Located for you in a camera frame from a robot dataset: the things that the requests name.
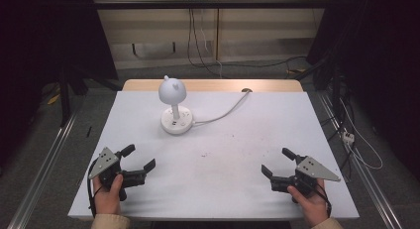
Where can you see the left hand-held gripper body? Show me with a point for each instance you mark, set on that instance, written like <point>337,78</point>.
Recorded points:
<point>106,160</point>

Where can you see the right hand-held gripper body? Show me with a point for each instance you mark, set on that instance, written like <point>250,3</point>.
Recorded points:
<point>313,169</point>

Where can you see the white desk lamp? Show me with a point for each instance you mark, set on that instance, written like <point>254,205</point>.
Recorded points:
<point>172,91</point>

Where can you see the person's right hand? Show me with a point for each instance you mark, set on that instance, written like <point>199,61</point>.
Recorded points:
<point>312,206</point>

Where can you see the person's left hand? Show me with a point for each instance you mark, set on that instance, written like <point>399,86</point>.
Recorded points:
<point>107,199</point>

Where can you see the white table cover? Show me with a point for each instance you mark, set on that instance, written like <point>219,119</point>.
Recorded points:
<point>231,163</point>

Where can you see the black metal stand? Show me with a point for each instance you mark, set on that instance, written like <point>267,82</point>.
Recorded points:
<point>66,96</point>

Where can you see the wooden table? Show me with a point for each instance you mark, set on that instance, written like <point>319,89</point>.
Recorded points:
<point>211,85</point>

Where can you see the black curtain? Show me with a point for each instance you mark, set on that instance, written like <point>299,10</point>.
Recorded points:
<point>376,40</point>
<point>46,34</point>

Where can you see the black horizontal bar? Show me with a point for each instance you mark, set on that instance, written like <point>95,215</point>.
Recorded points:
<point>211,4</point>

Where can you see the aluminium floor rail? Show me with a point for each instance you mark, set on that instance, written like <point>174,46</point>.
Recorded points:
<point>363,169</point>
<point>43,171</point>

